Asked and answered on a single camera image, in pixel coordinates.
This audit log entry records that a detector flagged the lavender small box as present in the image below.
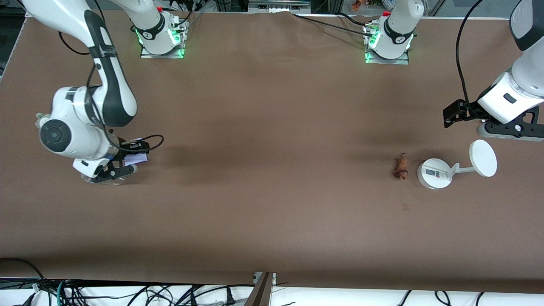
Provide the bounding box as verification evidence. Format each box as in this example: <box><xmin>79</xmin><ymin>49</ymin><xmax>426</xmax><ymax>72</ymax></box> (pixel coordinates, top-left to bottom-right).
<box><xmin>123</xmin><ymin>153</ymin><xmax>149</xmax><ymax>166</ymax></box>

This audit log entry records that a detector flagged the brown lion statue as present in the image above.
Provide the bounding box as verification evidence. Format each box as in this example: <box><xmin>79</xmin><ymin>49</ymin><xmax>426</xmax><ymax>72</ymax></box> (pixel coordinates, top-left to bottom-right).
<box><xmin>393</xmin><ymin>153</ymin><xmax>409</xmax><ymax>181</ymax></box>

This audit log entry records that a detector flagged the clear plastic cup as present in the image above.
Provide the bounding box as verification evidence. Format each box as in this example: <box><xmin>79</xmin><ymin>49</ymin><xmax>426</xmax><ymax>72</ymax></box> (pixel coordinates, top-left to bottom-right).
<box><xmin>81</xmin><ymin>175</ymin><xmax>126</xmax><ymax>186</ymax></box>

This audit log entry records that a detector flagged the white round desk lamp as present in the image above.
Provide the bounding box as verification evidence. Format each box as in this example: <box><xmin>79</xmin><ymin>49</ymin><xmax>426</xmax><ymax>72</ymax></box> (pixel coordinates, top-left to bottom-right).
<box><xmin>416</xmin><ymin>139</ymin><xmax>498</xmax><ymax>190</ymax></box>

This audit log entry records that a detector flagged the brown table cover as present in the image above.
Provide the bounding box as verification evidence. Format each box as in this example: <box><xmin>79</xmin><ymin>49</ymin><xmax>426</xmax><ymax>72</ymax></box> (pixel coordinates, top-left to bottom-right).
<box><xmin>0</xmin><ymin>8</ymin><xmax>544</xmax><ymax>294</ymax></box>

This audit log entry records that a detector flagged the aluminium table leg beam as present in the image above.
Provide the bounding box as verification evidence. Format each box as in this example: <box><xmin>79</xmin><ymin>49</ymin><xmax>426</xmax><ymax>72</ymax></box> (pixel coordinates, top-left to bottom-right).
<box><xmin>244</xmin><ymin>272</ymin><xmax>278</xmax><ymax>306</ymax></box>

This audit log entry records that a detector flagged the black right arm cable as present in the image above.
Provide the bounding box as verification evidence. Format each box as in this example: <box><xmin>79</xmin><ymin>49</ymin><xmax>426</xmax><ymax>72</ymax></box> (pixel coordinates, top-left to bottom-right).
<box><xmin>59</xmin><ymin>31</ymin><xmax>165</xmax><ymax>154</ymax></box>

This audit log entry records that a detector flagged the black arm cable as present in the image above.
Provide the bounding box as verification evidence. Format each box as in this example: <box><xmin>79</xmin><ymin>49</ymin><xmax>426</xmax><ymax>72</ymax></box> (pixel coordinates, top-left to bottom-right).
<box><xmin>59</xmin><ymin>31</ymin><xmax>165</xmax><ymax>154</ymax></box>
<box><xmin>456</xmin><ymin>0</ymin><xmax>524</xmax><ymax>118</ymax></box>

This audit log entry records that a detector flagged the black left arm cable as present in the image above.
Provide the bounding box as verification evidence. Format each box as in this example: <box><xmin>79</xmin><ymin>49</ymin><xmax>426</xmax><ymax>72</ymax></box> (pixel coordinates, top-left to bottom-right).
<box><xmin>456</xmin><ymin>0</ymin><xmax>524</xmax><ymax>118</ymax></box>

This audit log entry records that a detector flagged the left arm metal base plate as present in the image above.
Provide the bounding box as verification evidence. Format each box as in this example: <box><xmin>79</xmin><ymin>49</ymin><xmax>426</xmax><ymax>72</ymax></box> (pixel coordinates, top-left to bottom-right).
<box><xmin>364</xmin><ymin>22</ymin><xmax>410</xmax><ymax>65</ymax></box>

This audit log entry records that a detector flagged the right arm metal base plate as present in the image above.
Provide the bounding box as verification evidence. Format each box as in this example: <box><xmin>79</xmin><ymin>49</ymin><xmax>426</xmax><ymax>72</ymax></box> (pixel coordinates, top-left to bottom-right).
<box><xmin>140</xmin><ymin>16</ymin><xmax>188</xmax><ymax>60</ymax></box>

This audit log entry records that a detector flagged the black cable on table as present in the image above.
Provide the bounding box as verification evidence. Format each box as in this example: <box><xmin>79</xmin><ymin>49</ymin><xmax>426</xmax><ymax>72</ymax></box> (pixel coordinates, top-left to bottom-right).
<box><xmin>292</xmin><ymin>12</ymin><xmax>375</xmax><ymax>38</ymax></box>

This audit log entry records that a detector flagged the black curved floor cable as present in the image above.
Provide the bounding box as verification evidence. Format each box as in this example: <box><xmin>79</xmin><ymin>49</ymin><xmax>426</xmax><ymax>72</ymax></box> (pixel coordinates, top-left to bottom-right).
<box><xmin>0</xmin><ymin>257</ymin><xmax>48</xmax><ymax>306</ymax></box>

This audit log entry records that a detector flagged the metal rail behind table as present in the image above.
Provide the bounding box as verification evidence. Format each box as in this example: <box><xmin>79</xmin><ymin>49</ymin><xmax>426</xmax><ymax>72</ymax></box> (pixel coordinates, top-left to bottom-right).
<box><xmin>248</xmin><ymin>0</ymin><xmax>311</xmax><ymax>13</ymax></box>

